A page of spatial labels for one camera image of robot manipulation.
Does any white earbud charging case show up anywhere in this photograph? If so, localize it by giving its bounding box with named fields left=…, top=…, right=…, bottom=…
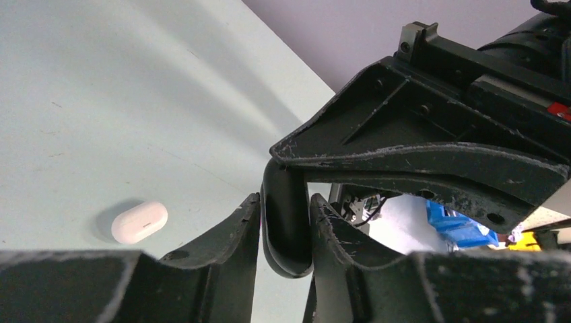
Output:
left=111, top=201, right=168, bottom=244

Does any black earbud charging case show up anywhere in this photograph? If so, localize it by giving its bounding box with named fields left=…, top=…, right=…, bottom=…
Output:
left=260, top=158, right=313, bottom=279

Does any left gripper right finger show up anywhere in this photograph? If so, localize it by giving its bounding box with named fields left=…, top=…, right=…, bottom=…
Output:
left=310, top=194, right=570, bottom=322

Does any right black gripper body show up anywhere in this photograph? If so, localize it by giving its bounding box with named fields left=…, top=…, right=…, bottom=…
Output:
left=397, top=1, right=570, bottom=147

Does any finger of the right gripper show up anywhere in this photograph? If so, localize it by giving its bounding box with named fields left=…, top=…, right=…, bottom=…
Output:
left=305, top=171, right=569, bottom=234
left=270, top=58, right=570, bottom=170

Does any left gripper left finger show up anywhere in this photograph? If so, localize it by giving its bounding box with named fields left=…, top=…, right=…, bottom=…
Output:
left=1, top=193, right=261, bottom=322

